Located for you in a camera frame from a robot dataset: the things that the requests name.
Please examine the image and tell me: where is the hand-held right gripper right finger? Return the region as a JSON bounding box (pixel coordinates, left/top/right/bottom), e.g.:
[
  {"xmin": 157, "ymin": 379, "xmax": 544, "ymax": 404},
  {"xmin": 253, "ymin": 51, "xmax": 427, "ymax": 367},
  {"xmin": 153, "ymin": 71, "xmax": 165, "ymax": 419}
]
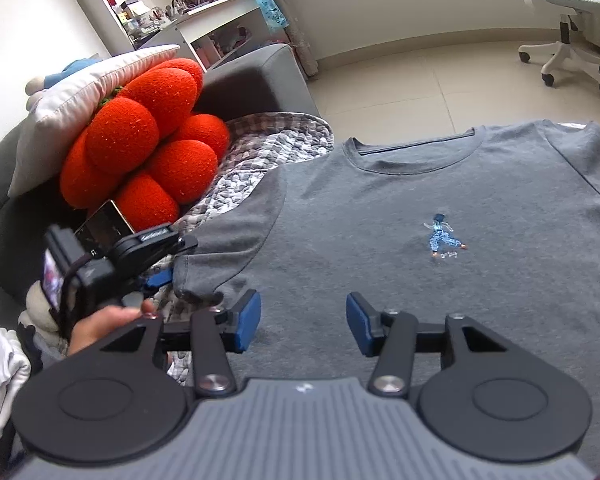
[{"xmin": 346, "ymin": 292, "xmax": 501, "ymax": 395}]

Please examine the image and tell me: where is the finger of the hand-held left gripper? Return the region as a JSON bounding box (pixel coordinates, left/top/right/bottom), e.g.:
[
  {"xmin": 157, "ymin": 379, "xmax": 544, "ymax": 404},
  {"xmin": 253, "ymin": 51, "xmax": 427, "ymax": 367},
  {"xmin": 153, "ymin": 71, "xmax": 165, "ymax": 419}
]
[
  {"xmin": 162, "ymin": 227, "xmax": 200, "ymax": 262},
  {"xmin": 141, "ymin": 266, "xmax": 175, "ymax": 295}
]

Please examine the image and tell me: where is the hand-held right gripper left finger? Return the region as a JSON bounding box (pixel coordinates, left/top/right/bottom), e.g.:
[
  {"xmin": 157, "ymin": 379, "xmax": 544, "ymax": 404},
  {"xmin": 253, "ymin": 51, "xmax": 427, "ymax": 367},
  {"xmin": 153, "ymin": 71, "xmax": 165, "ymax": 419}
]
[{"xmin": 101, "ymin": 289, "xmax": 262, "ymax": 395}]

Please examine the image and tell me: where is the grey fleece towel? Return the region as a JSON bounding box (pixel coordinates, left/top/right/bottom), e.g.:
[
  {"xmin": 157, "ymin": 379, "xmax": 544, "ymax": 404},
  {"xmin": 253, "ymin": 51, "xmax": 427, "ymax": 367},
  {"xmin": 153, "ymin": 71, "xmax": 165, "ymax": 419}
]
[{"xmin": 172, "ymin": 119, "xmax": 600, "ymax": 461}]

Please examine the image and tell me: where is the person's left hand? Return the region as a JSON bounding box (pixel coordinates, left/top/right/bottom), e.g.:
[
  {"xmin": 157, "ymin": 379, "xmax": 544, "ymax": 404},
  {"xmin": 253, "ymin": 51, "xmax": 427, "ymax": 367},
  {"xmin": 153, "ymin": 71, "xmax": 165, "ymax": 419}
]
[{"xmin": 67, "ymin": 300, "xmax": 159, "ymax": 357}]

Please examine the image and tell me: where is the smartphone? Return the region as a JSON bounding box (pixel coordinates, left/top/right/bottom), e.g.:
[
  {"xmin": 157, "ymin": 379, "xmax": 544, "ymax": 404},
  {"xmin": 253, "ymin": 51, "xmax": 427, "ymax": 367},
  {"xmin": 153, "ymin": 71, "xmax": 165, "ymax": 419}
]
[{"xmin": 74, "ymin": 200, "xmax": 135, "ymax": 249}]

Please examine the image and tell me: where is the grey white plush toy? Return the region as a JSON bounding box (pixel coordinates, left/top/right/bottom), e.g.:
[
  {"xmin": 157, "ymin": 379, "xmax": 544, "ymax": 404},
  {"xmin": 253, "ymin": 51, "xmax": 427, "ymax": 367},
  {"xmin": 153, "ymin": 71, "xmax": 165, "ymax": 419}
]
[{"xmin": 19, "ymin": 282, "xmax": 69, "ymax": 357}]

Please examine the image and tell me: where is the grey checked quilted blanket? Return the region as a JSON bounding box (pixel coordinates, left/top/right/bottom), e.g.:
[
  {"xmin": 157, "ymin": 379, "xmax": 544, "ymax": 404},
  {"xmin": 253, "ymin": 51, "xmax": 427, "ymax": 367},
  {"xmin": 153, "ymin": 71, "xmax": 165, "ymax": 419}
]
[{"xmin": 164, "ymin": 111, "xmax": 337, "ymax": 386}]

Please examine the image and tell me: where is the red knitted flower cushion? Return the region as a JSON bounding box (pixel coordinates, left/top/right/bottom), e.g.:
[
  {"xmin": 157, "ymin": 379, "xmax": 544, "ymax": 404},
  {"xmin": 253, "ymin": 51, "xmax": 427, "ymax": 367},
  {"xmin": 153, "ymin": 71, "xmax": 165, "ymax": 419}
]
[{"xmin": 60, "ymin": 58, "xmax": 231, "ymax": 232}]

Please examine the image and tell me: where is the white cloth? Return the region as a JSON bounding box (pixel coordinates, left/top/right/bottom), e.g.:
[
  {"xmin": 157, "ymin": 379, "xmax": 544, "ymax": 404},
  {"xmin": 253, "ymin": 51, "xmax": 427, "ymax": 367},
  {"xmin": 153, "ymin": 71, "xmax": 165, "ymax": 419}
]
[{"xmin": 0, "ymin": 327, "xmax": 32, "ymax": 442}]

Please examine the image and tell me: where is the white pillow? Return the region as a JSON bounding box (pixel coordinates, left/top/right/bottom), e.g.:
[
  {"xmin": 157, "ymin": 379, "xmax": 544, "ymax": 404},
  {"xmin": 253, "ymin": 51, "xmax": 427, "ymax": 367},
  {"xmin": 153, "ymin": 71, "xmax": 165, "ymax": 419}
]
[{"xmin": 7, "ymin": 44, "xmax": 181, "ymax": 199}]

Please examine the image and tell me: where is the blue plush toy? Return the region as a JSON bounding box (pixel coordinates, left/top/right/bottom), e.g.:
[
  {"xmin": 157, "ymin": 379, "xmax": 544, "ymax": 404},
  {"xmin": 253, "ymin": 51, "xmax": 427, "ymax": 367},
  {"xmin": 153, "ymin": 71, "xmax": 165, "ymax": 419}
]
[{"xmin": 25, "ymin": 57, "xmax": 107, "ymax": 111}]

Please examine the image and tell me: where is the grey curtain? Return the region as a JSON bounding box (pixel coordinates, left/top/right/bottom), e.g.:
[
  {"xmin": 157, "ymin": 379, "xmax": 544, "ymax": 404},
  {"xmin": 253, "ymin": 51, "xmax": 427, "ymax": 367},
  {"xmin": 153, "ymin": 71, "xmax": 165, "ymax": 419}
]
[{"xmin": 267, "ymin": 0, "xmax": 322, "ymax": 79}]

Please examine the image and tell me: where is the white desk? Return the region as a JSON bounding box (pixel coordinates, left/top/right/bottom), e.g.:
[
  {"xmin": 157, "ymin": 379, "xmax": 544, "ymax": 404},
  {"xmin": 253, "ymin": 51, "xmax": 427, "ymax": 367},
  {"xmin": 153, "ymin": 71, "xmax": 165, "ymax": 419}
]
[{"xmin": 130, "ymin": 0, "xmax": 292, "ymax": 72}]

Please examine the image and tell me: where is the blue hanging bag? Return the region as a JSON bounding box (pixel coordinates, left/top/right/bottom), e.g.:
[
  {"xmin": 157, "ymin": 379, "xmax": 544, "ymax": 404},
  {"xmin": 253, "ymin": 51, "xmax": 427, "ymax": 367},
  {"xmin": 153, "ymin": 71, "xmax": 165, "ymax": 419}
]
[{"xmin": 254, "ymin": 0, "xmax": 289, "ymax": 32}]

